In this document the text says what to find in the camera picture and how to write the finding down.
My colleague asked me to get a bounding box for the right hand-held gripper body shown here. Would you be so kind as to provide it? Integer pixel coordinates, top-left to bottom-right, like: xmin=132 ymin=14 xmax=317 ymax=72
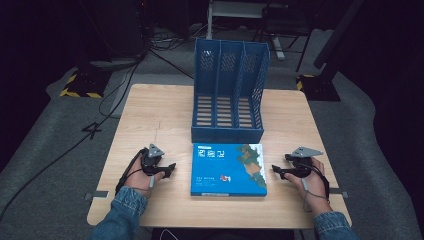
xmin=284 ymin=146 xmax=324 ymax=179

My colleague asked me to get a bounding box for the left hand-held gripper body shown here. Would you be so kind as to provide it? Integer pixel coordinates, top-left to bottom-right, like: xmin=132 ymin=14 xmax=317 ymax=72
xmin=140 ymin=143 xmax=166 ymax=177

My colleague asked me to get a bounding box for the blue book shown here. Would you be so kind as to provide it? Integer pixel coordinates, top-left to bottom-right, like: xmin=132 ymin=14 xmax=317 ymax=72
xmin=190 ymin=142 xmax=269 ymax=198

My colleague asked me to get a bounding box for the blue plastic file rack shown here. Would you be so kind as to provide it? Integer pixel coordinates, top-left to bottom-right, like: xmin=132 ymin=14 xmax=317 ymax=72
xmin=190 ymin=37 xmax=271 ymax=145

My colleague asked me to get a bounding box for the person's left hand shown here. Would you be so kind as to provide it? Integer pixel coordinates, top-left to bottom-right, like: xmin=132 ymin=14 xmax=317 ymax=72
xmin=123 ymin=155 xmax=166 ymax=200

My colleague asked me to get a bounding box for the person's right hand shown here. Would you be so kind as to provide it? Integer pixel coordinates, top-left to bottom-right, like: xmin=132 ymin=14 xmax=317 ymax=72
xmin=285 ymin=157 xmax=332 ymax=215

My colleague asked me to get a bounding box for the yellow black striped stand base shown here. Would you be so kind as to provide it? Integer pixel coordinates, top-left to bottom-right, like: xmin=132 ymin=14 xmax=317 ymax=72
xmin=59 ymin=69 xmax=113 ymax=100
xmin=295 ymin=73 xmax=342 ymax=102

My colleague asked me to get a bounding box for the black metal stand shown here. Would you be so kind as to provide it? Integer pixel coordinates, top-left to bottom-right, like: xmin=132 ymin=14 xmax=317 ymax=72
xmin=254 ymin=3 xmax=316 ymax=73

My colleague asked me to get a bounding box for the black slanted stand pole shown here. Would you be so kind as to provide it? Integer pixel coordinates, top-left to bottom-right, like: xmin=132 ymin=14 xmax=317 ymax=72
xmin=313 ymin=0 xmax=366 ymax=71

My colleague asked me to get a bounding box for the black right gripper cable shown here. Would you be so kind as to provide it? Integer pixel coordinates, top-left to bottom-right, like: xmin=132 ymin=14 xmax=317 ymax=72
xmin=308 ymin=162 xmax=332 ymax=203

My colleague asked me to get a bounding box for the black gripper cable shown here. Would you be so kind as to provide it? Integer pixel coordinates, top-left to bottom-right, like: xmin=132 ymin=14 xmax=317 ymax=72
xmin=308 ymin=162 xmax=332 ymax=203
xmin=114 ymin=148 xmax=148 ymax=197

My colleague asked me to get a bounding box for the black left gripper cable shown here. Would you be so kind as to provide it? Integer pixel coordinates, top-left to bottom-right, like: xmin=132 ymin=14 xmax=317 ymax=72
xmin=114 ymin=148 xmax=148 ymax=197

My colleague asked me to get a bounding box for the grey table bracket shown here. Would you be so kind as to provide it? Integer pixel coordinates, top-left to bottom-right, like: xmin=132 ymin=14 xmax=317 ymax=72
xmin=328 ymin=187 xmax=350 ymax=200
xmin=83 ymin=190 xmax=110 ymax=202

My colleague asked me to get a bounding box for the white cable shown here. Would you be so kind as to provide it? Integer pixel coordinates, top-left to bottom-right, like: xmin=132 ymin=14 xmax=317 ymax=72
xmin=159 ymin=228 xmax=178 ymax=240

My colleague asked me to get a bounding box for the long black floor cable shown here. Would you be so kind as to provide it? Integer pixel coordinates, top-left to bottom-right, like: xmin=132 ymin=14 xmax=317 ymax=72
xmin=0 ymin=61 xmax=143 ymax=223

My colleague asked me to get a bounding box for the bundle of black floor cables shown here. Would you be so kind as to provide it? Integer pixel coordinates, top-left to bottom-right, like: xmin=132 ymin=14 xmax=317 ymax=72
xmin=144 ymin=26 xmax=209 ymax=80

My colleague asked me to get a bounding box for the white metal frame table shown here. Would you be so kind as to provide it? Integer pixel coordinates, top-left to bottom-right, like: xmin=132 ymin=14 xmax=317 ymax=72
xmin=205 ymin=0 xmax=290 ymax=62

